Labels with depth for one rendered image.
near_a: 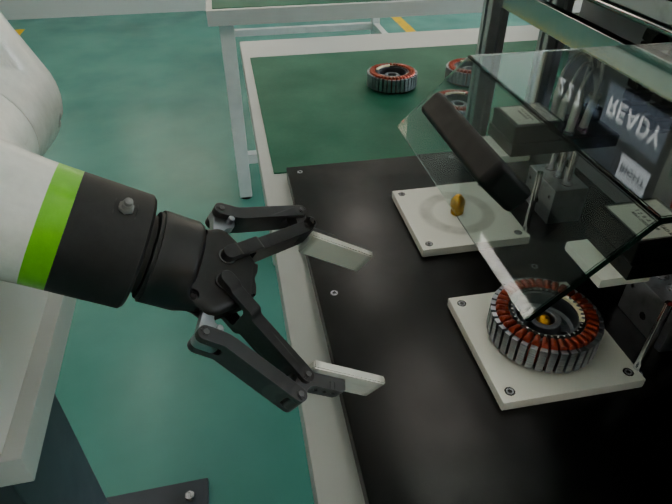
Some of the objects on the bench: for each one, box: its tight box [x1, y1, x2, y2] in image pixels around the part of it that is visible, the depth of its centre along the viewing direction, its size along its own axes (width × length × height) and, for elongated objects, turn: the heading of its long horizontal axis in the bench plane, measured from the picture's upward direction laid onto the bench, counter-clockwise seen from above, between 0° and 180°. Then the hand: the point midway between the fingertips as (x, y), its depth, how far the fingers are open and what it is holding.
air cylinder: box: [618, 274, 672, 352], centre depth 60 cm, size 5×8×6 cm
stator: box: [367, 62, 417, 94], centre depth 123 cm, size 11×11×4 cm
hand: (359, 316), depth 52 cm, fingers open, 13 cm apart
